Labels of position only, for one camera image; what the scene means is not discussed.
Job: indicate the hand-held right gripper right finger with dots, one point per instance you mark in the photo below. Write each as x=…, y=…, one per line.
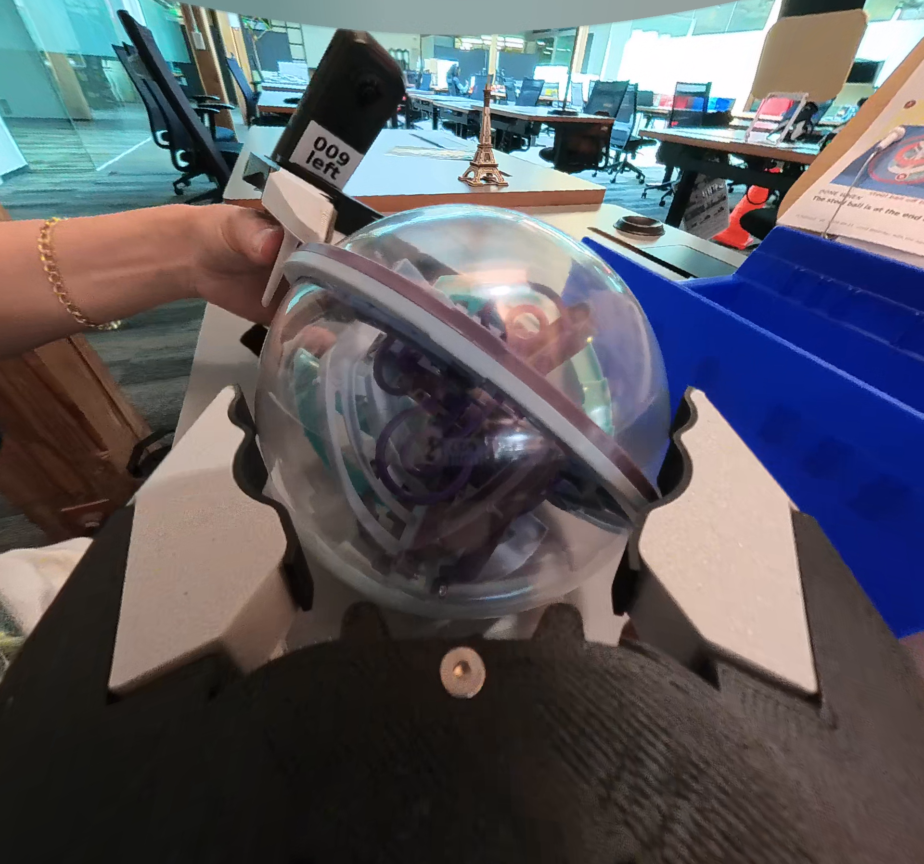
x=729, y=575

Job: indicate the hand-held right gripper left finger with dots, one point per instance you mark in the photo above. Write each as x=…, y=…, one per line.
x=195, y=575

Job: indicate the clear plastic maze ball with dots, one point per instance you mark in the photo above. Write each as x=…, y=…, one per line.
x=462, y=409

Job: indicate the person's left forearm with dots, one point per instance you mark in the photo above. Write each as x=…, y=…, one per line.
x=108, y=272

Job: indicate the person's left hand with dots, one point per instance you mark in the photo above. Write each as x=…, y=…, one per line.
x=231, y=258

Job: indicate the small brown tower model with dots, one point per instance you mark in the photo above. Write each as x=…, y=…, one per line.
x=483, y=157

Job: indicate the person's printed white shirt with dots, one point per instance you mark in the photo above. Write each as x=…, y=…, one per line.
x=36, y=582

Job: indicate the wooden cabinet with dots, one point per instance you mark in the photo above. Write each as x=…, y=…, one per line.
x=58, y=438

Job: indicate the blue plastic bin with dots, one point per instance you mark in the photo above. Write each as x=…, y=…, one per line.
x=808, y=373

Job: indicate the black mesh office chair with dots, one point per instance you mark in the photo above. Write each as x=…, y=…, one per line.
x=613, y=121
x=689, y=103

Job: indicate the black desk grommet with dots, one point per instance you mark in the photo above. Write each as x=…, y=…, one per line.
x=639, y=225

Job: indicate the orange chair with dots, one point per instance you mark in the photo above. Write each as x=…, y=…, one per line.
x=751, y=218

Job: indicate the long wooden desk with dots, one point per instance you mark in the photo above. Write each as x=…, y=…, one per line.
x=729, y=139

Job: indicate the printed instruction sheet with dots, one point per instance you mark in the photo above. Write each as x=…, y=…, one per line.
x=866, y=186

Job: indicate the instruction sheet on board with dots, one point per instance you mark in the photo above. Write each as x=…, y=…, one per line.
x=837, y=135

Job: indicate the beige hanging panel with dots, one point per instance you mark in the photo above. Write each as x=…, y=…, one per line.
x=808, y=56

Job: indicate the red acrylic frame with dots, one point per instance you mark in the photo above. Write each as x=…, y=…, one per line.
x=776, y=117

